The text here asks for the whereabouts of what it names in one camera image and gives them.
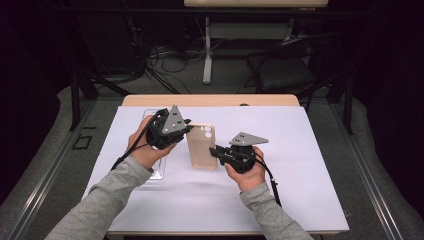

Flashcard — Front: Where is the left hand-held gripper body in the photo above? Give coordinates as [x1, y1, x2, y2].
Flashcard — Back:
[146, 104, 193, 151]

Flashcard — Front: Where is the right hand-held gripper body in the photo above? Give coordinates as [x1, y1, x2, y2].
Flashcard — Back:
[217, 131, 270, 175]

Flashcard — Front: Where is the peach phone case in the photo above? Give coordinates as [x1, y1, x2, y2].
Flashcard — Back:
[185, 122, 220, 171]

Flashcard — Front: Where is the person's right hand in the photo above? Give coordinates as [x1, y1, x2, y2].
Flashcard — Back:
[223, 146, 268, 194]

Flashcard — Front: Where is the person's left hand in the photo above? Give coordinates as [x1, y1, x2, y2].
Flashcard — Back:
[125, 114, 178, 171]

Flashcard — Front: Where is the wooden table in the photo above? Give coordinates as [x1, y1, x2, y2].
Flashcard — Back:
[121, 93, 301, 108]

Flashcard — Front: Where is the white board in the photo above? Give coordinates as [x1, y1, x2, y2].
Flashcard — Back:
[81, 105, 351, 234]

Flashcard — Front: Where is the beige desk with white legs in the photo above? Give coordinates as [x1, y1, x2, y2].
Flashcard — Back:
[183, 0, 330, 85]

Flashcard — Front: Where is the black chair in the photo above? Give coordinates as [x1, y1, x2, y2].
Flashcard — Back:
[237, 32, 338, 98]

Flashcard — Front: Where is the black metal stand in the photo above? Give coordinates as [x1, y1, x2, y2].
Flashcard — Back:
[326, 33, 356, 136]
[67, 13, 132, 132]

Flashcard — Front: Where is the right hand-held gripper cable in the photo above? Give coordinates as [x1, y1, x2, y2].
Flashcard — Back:
[253, 154, 283, 208]

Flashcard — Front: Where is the hand-held gripper cable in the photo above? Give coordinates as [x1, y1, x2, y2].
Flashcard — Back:
[253, 154, 283, 208]
[110, 111, 161, 172]

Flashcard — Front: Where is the left hand-held gripper cable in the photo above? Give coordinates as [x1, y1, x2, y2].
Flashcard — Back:
[110, 111, 161, 172]

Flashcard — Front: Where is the bundle of floor cables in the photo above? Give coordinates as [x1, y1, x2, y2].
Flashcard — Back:
[129, 15, 214, 95]

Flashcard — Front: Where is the black floor socket frame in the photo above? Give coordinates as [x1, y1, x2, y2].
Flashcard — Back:
[72, 133, 94, 151]

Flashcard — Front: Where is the metal floor rail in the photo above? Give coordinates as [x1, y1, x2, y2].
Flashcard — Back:
[329, 102, 405, 240]
[5, 99, 98, 240]

